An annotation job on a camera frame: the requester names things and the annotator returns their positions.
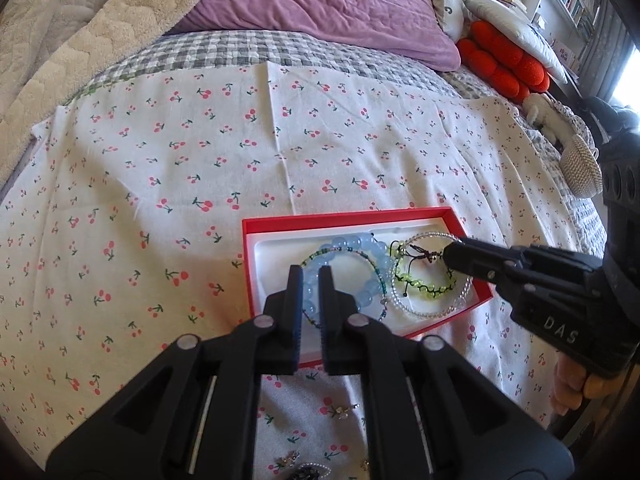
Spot yellow-green braided bracelet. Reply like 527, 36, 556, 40
390, 241, 456, 300

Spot red-orange bobble cushion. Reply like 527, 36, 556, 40
456, 20, 551, 103

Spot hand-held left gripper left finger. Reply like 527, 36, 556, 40
45, 265, 306, 480

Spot white printed pillow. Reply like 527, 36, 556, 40
422, 0, 468, 41

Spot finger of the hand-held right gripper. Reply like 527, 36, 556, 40
460, 238, 540, 264
444, 241, 527, 289

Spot cherry print white cloth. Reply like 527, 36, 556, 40
0, 60, 608, 480

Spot red jewelry box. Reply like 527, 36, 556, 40
242, 206, 494, 367

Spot beige fleece blanket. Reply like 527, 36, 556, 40
0, 0, 261, 186

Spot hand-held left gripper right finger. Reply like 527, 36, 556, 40
318, 265, 574, 480

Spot grey curtain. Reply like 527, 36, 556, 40
580, 10, 640, 102

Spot white plush toy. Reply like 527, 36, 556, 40
522, 92, 591, 141

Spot clear bead bracelet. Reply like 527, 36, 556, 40
390, 232, 473, 319

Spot blue bead bracelet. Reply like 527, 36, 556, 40
301, 232, 396, 328

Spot thin green bead bracelet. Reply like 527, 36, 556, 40
299, 244, 392, 322

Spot purple pillow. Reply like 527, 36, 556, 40
170, 0, 462, 72

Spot person's right hand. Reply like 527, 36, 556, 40
550, 354, 614, 413

